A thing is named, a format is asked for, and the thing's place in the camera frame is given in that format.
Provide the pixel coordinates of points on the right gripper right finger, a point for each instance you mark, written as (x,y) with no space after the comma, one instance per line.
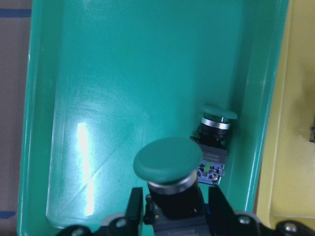
(222,218)

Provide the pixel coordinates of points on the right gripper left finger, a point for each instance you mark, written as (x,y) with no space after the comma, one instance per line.
(134,213)

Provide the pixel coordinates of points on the green push button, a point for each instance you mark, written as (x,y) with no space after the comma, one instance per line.
(175,205)
(211,135)

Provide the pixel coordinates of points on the yellow plastic tray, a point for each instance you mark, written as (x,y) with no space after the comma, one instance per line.
(286,189)

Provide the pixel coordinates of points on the green plastic tray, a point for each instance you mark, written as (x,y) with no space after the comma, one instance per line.
(107,77)

